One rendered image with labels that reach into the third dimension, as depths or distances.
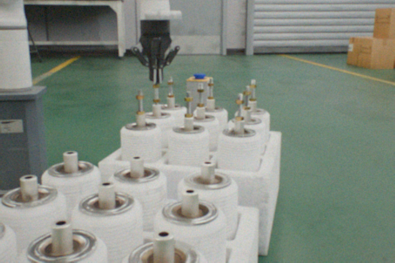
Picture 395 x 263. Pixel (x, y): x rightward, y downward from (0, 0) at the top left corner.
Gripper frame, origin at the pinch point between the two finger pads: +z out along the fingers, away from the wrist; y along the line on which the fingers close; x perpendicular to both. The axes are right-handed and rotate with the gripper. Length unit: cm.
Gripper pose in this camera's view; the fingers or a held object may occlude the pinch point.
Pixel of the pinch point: (156, 76)
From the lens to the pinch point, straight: 113.0
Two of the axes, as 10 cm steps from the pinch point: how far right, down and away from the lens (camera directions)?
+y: -9.1, 0.9, -4.0
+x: 4.1, 2.0, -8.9
